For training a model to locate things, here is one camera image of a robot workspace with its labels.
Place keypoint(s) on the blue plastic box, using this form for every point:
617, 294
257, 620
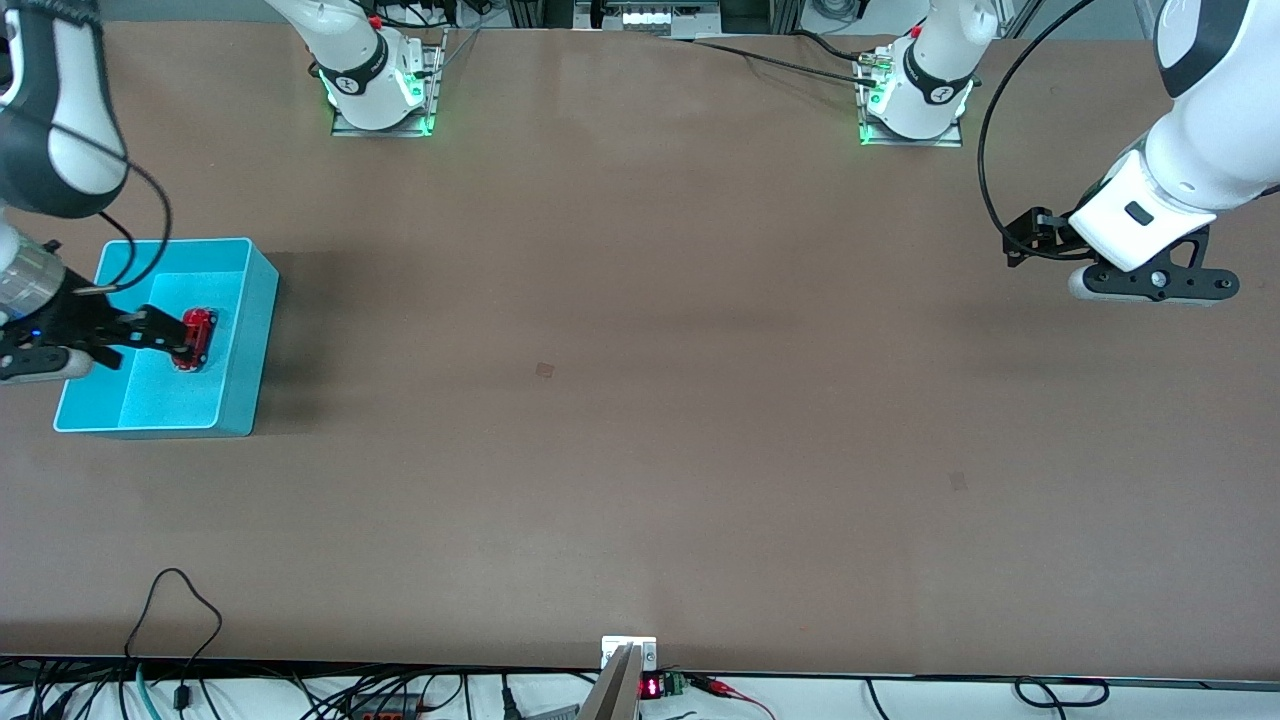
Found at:
170, 400

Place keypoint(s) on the grey aluminium bar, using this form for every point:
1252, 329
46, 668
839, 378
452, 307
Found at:
610, 695

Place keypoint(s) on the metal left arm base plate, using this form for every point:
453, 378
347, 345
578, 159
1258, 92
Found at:
950, 138

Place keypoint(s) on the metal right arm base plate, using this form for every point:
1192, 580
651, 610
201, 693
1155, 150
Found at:
432, 90

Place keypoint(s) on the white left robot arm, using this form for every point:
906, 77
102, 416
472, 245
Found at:
1210, 150

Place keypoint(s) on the white mounting plate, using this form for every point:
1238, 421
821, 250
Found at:
645, 652

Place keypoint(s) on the red beetle toy car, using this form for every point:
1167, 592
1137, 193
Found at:
200, 330

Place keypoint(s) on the red clip lead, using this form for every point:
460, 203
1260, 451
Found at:
722, 688

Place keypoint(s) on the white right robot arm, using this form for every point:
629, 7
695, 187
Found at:
60, 140

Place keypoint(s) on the red digit display module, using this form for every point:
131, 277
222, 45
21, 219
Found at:
651, 688

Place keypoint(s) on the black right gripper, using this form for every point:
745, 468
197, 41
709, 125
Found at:
72, 315

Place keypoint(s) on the lit metal rack device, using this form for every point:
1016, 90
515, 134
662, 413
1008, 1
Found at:
650, 15

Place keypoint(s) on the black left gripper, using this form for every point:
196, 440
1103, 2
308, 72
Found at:
1033, 235

